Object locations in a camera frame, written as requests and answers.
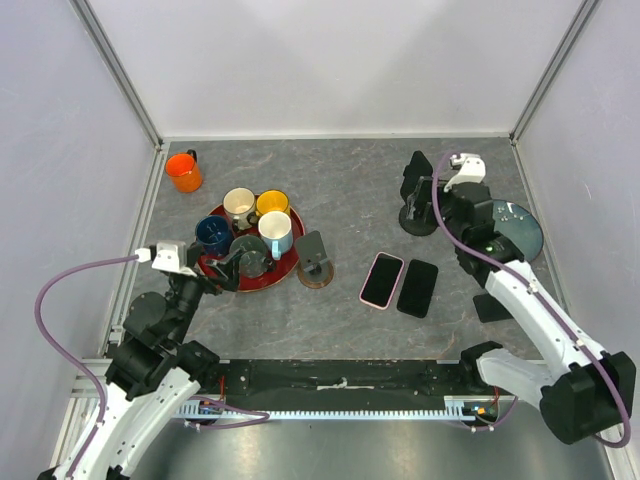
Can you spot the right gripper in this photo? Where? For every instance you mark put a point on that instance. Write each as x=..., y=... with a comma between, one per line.
x=448, y=194

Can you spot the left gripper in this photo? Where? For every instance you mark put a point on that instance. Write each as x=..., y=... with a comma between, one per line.
x=228, y=270

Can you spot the black clamp phone stand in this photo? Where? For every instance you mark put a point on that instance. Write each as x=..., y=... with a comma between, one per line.
x=421, y=227

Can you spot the pink case phone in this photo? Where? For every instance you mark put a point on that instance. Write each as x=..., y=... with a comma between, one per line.
x=381, y=281

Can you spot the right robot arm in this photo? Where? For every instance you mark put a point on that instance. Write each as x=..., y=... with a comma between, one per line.
x=580, y=389

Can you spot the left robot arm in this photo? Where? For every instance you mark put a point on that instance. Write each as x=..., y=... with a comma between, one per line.
x=154, y=370

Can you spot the grey stand wooden base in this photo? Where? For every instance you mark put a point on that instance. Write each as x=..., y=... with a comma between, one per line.
x=315, y=269

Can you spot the dark blue mug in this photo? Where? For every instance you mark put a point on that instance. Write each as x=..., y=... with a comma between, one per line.
x=214, y=234

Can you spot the light blue mug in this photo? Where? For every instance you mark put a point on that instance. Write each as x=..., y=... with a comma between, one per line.
x=275, y=229

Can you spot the round red tray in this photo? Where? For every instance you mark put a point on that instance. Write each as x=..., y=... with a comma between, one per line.
x=284, y=266

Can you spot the yellow mug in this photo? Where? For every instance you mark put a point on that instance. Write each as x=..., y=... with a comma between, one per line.
x=272, y=201

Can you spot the orange enamel mug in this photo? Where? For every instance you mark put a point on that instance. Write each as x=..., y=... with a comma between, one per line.
x=184, y=172

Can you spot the blue ceramic plate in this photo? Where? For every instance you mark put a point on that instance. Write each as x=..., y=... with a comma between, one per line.
x=516, y=223

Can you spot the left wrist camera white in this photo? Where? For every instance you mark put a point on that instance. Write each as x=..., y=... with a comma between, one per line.
x=166, y=256

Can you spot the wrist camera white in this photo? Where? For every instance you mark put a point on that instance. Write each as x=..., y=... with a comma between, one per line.
x=470, y=168
x=166, y=256

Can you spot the grey mug black handle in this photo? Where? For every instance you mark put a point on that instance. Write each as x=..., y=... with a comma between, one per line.
x=254, y=260

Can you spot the cream mug black handle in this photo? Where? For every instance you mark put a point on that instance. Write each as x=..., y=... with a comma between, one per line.
x=239, y=205

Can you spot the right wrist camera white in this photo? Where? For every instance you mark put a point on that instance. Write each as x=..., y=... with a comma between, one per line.
x=470, y=168

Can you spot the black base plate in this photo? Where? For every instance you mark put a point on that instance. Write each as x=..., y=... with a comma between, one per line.
x=343, y=385

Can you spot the slotted cable duct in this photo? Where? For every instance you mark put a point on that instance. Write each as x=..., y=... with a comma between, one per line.
x=453, y=410

